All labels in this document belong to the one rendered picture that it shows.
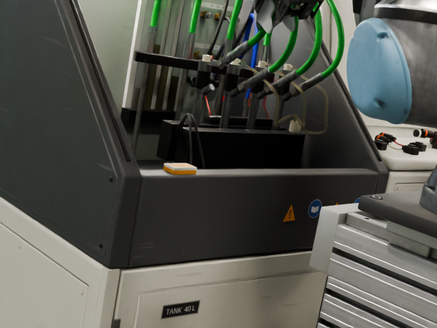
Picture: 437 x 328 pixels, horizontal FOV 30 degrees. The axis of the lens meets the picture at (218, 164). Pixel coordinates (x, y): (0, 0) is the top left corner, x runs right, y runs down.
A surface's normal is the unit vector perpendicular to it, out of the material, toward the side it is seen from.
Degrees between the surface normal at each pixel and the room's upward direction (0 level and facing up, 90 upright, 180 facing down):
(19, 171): 90
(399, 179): 90
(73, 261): 90
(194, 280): 90
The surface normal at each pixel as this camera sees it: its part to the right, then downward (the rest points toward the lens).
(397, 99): 0.08, 0.67
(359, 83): -0.97, 0.01
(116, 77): 0.64, 0.27
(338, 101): -0.75, 0.00
